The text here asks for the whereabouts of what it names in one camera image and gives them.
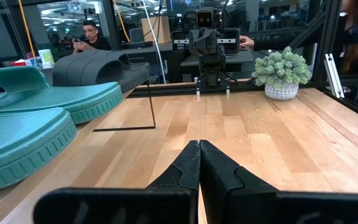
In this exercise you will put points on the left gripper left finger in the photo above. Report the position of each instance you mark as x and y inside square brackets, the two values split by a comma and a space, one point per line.
[166, 202]

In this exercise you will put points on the white dotted plant pot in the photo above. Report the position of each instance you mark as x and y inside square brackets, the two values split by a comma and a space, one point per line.
[281, 91]

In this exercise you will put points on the person's hand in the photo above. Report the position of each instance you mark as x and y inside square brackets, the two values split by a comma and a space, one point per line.
[246, 41]

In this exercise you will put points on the green rubber slide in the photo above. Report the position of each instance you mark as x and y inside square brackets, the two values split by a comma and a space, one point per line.
[57, 96]
[20, 146]

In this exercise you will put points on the black rubber slide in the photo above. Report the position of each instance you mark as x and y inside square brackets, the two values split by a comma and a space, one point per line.
[85, 67]
[139, 66]

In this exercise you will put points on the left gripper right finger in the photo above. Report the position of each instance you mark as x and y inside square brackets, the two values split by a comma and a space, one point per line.
[228, 199]

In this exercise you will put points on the cardboard box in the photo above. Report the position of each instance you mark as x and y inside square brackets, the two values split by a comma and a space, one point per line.
[160, 29]

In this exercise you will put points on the silver aluminium bracket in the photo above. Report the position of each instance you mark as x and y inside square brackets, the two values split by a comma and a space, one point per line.
[334, 76]

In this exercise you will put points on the black camera mount frame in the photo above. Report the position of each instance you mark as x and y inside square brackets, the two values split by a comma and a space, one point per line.
[328, 37]

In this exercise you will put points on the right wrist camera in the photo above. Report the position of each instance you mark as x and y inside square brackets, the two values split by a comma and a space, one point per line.
[204, 19]

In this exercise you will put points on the red container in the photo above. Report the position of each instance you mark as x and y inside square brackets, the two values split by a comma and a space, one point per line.
[19, 63]

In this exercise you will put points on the round green succulent plant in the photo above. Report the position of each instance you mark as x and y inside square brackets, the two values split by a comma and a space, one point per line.
[280, 65]

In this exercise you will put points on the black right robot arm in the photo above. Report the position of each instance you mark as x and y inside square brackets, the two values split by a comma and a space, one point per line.
[211, 71]

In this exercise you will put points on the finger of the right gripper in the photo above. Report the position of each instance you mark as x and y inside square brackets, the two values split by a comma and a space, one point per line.
[210, 42]
[196, 42]

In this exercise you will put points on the person's forearm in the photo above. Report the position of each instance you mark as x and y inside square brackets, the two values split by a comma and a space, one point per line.
[272, 44]

